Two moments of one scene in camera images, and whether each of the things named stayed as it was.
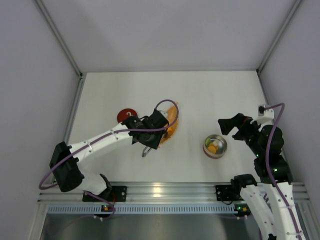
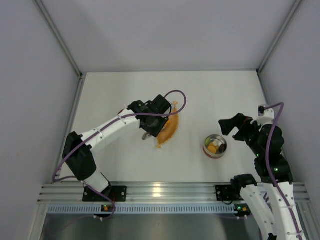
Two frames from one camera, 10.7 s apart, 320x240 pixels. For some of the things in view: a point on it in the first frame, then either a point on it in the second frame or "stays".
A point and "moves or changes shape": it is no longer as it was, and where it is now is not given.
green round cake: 207,141 stays
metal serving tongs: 145,150 moves or changes shape
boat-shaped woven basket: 171,114 stays
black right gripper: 240,127 stays
